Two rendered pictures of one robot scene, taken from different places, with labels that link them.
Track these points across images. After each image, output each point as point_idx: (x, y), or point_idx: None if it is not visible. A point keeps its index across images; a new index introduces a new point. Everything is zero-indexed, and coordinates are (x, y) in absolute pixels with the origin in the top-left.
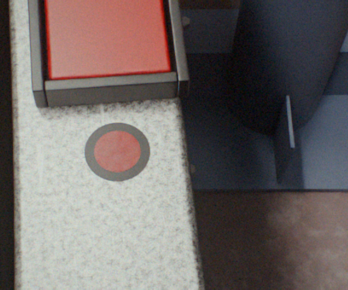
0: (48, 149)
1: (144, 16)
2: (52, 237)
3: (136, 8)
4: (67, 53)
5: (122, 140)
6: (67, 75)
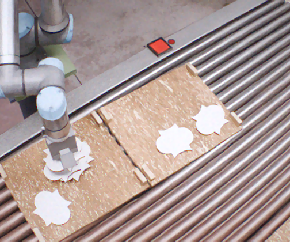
0: (175, 46)
1: (156, 43)
2: (183, 42)
3: (155, 44)
4: (166, 47)
5: (170, 41)
6: (168, 46)
